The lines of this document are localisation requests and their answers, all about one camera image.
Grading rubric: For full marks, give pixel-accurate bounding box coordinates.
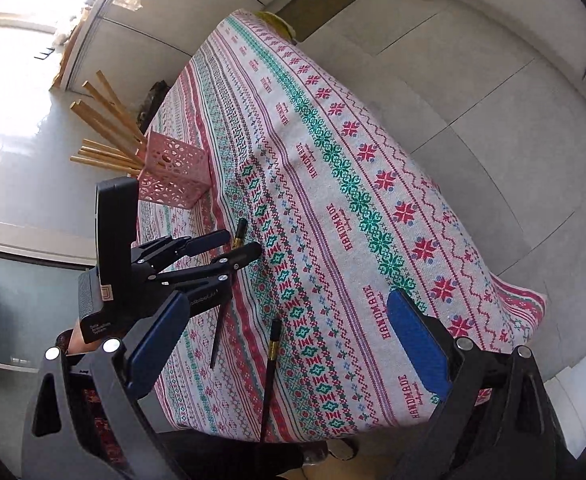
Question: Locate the patterned striped tablecloth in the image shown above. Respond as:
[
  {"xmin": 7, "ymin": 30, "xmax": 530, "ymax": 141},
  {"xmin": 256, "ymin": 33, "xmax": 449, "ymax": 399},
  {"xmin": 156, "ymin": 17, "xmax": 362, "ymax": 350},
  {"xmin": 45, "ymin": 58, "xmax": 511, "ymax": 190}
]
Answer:
[{"xmin": 136, "ymin": 7, "xmax": 548, "ymax": 443}]

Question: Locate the dark floor mat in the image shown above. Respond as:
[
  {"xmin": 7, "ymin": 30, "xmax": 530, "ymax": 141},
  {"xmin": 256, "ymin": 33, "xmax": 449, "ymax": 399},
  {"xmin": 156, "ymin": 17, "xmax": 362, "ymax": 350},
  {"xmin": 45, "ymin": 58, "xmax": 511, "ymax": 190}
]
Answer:
[{"xmin": 267, "ymin": 0, "xmax": 395, "ymax": 37}]

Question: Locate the black trash bin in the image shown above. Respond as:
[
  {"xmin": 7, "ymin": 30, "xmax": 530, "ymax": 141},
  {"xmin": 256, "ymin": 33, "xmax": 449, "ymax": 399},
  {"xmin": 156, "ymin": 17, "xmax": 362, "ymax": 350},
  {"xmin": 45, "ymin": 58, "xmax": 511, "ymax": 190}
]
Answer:
[{"xmin": 137, "ymin": 80, "xmax": 172, "ymax": 133}]

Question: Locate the black chopstick with gold band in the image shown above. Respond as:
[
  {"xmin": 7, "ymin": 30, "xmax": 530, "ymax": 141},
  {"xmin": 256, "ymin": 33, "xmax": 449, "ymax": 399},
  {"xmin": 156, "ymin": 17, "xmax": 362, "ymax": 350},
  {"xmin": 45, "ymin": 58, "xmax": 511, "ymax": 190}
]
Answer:
[
  {"xmin": 259, "ymin": 318, "xmax": 281, "ymax": 443},
  {"xmin": 210, "ymin": 218, "xmax": 248, "ymax": 368}
]

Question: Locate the person's left forearm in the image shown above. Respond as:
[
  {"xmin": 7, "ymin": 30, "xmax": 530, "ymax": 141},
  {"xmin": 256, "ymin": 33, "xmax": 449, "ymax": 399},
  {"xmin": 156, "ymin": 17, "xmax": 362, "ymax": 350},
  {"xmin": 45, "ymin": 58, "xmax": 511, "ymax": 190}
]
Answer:
[{"xmin": 56, "ymin": 327, "xmax": 96, "ymax": 358}]

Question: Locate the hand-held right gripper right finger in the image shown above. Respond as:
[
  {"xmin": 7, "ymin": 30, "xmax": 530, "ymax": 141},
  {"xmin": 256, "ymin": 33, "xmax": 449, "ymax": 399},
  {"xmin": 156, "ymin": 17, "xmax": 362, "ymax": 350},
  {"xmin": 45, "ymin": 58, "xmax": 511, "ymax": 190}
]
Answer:
[{"xmin": 385, "ymin": 289, "xmax": 556, "ymax": 480}]

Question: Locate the yellow stool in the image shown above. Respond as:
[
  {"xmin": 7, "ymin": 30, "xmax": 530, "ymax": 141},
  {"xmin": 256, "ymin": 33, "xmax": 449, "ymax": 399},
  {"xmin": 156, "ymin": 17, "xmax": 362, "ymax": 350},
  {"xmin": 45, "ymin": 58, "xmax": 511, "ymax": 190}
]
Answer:
[{"xmin": 252, "ymin": 10, "xmax": 300, "ymax": 42}]

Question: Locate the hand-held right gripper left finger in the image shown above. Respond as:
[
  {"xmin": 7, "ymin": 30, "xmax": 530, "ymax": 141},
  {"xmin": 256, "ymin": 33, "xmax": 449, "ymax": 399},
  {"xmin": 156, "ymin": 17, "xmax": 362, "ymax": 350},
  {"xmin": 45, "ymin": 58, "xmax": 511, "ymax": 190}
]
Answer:
[{"xmin": 20, "ymin": 291, "xmax": 190, "ymax": 480}]

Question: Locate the pink perforated plastic basket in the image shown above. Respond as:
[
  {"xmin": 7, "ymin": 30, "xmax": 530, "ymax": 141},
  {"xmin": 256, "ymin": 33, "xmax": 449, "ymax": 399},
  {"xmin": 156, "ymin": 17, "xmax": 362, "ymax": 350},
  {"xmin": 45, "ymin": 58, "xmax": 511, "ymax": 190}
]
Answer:
[{"xmin": 137, "ymin": 130, "xmax": 210, "ymax": 209}]

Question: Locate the bundle of wooden chopsticks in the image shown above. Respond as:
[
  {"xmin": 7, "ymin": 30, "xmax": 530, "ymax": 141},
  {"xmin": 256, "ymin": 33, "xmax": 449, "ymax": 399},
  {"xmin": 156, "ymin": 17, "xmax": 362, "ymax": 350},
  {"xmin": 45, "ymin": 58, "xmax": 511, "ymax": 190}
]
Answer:
[{"xmin": 70, "ymin": 70, "xmax": 149, "ymax": 176}]

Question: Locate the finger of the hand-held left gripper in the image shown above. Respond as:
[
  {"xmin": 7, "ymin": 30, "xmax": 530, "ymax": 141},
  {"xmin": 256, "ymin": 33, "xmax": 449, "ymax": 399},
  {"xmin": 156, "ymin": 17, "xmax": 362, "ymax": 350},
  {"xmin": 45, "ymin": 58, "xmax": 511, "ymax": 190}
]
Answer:
[
  {"xmin": 155, "ymin": 241, "xmax": 263, "ymax": 287},
  {"xmin": 132, "ymin": 230, "xmax": 230, "ymax": 268}
]

